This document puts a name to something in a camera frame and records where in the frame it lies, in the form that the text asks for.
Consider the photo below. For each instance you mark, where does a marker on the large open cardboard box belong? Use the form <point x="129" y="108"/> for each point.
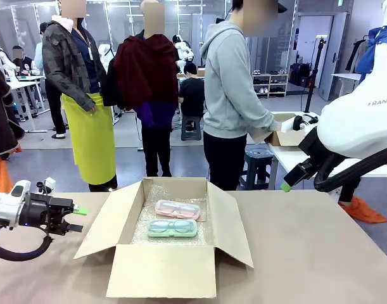
<point x="163" y="272"/>

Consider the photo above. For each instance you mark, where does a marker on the person's right forearm grey sleeve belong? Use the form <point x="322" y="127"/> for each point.
<point x="259" y="118"/>

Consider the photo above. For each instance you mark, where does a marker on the hanging black coat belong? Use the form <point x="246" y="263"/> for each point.
<point x="356" y="55"/>

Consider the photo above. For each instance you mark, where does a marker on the grey step stool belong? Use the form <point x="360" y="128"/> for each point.
<point x="191" y="121"/>

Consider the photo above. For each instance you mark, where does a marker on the mannequin with dark jacket orange skirt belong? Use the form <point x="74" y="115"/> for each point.
<point x="0" y="111"/>

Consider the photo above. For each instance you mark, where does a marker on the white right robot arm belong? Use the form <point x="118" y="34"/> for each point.
<point x="354" y="126"/>

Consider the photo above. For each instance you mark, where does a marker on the seated person with dark top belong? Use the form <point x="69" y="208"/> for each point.
<point x="22" y="63"/>

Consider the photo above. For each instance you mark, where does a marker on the person's right hand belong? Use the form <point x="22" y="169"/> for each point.
<point x="276" y="126"/>

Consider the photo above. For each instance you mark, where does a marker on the green glasses case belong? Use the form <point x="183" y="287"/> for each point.
<point x="172" y="228"/>

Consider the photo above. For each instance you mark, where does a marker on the black suitcase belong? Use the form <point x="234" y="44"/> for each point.
<point x="301" y="74"/>

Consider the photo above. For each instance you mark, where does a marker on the white humanoid robot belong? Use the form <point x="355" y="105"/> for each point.
<point x="3" y="61"/>
<point x="183" y="50"/>
<point x="104" y="52"/>

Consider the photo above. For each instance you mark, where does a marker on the blue-grey plastic stool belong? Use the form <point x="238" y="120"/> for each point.
<point x="256" y="155"/>

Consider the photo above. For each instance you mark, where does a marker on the person in grey hoodie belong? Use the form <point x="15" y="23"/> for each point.
<point x="226" y="95"/>

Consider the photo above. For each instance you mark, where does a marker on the mannequin with maroon jacket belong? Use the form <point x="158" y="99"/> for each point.
<point x="145" y="73"/>

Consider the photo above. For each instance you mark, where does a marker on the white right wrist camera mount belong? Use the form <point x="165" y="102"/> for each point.
<point x="288" y="125"/>

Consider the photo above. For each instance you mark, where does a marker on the mannequin with blue vest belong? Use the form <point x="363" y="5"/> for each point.
<point x="375" y="41"/>

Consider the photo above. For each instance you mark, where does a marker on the clear bubble wrap sheet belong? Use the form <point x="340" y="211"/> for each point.
<point x="142" y="228"/>

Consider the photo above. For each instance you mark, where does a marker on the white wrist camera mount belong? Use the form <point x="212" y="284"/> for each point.
<point x="288" y="125"/>
<point x="49" y="184"/>

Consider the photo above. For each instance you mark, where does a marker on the orange cloth on floor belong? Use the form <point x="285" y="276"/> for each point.
<point x="364" y="212"/>

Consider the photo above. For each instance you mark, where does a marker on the pink glasses case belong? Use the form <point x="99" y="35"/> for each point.
<point x="177" y="209"/>

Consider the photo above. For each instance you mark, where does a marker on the white work desk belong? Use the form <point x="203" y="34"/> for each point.
<point x="22" y="85"/>

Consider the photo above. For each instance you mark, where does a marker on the wooden shoe rack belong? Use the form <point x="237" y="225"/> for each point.
<point x="272" y="85"/>

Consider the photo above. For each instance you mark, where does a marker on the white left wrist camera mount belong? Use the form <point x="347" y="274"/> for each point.
<point x="49" y="184"/>

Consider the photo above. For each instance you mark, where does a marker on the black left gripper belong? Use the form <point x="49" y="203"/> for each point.
<point x="41" y="212"/>

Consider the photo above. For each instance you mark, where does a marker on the mannequin with yellow skirt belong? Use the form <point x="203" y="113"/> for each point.
<point x="92" y="136"/>

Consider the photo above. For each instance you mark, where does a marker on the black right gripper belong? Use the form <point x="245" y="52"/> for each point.
<point x="313" y="149"/>

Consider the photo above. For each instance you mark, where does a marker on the long white table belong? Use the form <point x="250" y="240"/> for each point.
<point x="291" y="156"/>

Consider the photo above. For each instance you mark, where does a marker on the small open cardboard box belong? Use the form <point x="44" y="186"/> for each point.
<point x="288" y="137"/>

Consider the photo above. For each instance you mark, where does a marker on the black tripod stand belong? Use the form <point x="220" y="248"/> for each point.
<point x="312" y="82"/>

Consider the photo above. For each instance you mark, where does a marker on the white desk with metal legs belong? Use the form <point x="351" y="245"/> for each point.
<point x="345" y="77"/>

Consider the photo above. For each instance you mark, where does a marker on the seated person in black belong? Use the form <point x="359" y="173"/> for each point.
<point x="191" y="95"/>

